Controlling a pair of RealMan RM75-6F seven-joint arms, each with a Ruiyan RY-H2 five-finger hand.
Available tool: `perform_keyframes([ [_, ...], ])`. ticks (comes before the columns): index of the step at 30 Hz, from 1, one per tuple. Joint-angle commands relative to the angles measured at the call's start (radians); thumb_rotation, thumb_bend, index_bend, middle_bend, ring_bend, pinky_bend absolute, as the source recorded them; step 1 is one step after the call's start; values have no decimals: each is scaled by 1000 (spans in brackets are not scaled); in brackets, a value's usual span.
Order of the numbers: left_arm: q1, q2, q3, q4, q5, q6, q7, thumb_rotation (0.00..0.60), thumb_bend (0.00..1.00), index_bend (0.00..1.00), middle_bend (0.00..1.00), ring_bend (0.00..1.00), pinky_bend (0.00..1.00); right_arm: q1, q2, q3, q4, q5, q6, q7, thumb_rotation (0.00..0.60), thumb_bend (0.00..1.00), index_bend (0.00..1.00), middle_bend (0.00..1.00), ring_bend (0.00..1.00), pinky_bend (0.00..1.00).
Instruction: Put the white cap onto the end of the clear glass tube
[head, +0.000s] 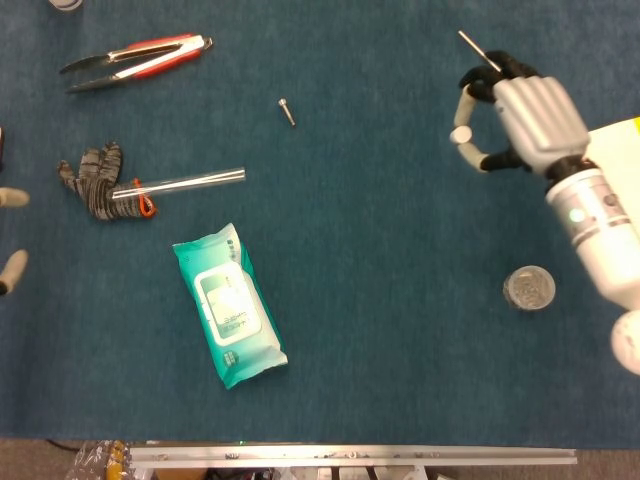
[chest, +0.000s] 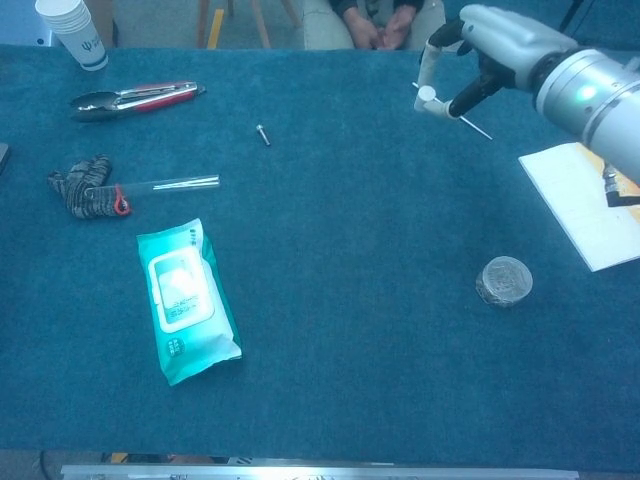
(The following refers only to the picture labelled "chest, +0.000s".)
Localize aluminium frame rail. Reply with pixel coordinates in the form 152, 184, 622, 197
59, 463, 581, 480

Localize grey striped work glove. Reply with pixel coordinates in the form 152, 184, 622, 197
47, 153, 134, 220

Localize red and steel tongs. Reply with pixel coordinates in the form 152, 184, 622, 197
68, 80, 207, 124

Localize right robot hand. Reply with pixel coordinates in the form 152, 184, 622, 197
412, 3, 581, 120

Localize clear glass test tube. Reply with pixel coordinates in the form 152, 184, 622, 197
84, 173, 221, 200

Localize white paper sheet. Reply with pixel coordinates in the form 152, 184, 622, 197
517, 141, 640, 274

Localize wooden chair legs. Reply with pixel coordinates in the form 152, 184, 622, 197
197, 0, 301, 50

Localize teal wet wipes pack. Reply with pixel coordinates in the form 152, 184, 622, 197
135, 217, 244, 387

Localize stack of white paper cups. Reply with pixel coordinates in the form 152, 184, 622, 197
34, 0, 109, 73

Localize black tripod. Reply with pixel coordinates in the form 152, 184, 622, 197
558, 0, 586, 30

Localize teal felt table cloth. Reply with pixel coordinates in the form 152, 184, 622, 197
0, 43, 640, 474

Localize thin metal rod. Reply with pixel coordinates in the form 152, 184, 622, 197
411, 81, 494, 141

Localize round clear box of clips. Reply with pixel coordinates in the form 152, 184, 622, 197
474, 255, 534, 309

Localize seated person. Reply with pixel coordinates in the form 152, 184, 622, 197
302, 0, 451, 51

